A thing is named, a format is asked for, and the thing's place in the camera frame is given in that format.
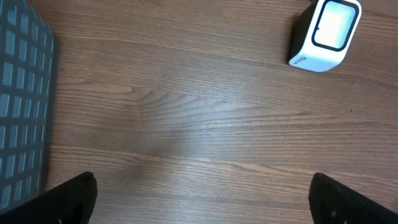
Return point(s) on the grey plastic mesh basket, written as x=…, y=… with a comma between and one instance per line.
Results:
x=30, y=57

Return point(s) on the white barcode scanner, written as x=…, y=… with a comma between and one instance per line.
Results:
x=323, y=34

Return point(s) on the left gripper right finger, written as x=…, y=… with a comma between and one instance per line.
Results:
x=332, y=202

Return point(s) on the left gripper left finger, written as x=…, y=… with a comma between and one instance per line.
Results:
x=71, y=202

